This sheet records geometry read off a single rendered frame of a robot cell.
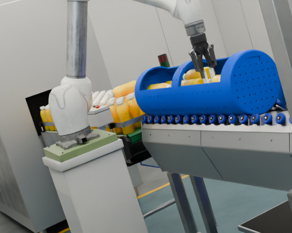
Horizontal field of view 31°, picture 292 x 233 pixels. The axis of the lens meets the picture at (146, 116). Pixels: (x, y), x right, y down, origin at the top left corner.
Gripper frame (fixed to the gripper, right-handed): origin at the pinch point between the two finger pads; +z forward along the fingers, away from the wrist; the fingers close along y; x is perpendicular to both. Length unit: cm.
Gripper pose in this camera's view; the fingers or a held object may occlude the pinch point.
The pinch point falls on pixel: (209, 76)
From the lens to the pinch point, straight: 248.8
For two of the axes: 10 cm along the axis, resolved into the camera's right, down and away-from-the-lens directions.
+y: 8.3, -3.3, 4.5
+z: 2.9, 9.4, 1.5
